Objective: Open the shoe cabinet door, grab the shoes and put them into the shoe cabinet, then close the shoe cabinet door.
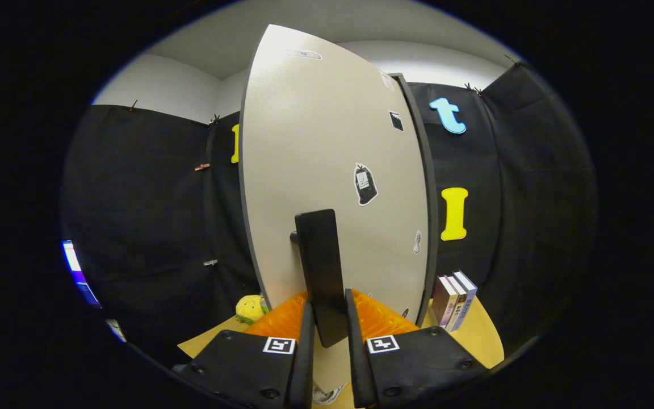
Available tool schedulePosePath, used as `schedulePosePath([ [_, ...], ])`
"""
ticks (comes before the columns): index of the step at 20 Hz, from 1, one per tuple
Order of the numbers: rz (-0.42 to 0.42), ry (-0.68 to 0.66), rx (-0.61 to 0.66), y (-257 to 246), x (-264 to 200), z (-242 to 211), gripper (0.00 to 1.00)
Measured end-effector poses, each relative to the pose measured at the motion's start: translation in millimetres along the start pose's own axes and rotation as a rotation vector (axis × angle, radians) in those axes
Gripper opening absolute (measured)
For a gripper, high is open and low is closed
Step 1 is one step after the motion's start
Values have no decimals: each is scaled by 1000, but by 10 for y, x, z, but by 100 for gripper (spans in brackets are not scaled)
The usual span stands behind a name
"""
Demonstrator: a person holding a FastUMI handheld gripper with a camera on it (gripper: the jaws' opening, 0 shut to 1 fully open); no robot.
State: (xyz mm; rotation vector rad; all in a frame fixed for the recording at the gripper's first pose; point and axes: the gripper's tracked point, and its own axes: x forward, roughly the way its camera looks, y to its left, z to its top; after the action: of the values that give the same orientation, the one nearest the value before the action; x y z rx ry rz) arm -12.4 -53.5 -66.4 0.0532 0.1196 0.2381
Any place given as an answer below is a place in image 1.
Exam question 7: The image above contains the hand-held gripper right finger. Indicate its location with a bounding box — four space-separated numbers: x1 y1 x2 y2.
344 288 488 409

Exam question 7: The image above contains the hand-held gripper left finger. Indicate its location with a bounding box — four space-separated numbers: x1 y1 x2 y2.
173 291 316 409

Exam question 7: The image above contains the white canvas shoe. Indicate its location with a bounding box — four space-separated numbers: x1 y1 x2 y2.
313 385 345 405

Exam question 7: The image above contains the black door handle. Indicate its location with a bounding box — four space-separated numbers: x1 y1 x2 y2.
290 208 349 348

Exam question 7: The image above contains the grey shoe cabinet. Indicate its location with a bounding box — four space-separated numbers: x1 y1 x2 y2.
389 73 440 327

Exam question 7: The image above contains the yellow pineapple plush toy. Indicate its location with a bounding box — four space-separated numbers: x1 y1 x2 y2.
235 294 268 325

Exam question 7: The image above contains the blue spine book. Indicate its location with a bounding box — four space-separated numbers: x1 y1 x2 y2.
453 270 478 331

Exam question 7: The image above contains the black backdrop cloth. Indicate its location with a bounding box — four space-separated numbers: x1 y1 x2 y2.
60 60 597 358

